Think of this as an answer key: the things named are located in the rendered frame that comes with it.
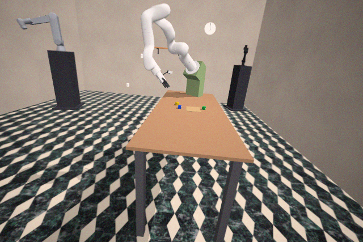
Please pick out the tan mat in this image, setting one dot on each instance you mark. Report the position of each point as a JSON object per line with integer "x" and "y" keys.
{"x": 193, "y": 109}

